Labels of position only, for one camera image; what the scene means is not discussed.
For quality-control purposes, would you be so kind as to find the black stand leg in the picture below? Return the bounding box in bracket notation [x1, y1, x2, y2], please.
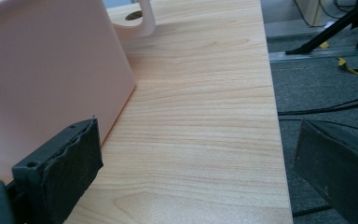
[284, 0, 358, 56]

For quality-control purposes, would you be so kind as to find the black cable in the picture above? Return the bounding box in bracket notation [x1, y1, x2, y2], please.
[277, 94, 358, 117]

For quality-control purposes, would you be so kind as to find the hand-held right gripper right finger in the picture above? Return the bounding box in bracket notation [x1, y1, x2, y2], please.
[293, 119, 358, 224]

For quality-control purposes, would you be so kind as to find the metal floor rail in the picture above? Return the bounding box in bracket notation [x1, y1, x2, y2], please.
[268, 46, 358, 63]

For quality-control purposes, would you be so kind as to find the pink plastic basket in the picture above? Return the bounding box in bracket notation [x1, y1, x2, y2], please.
[0, 0, 157, 185]

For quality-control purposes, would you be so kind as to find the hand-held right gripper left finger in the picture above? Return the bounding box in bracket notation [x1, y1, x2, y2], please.
[11, 116, 104, 224]

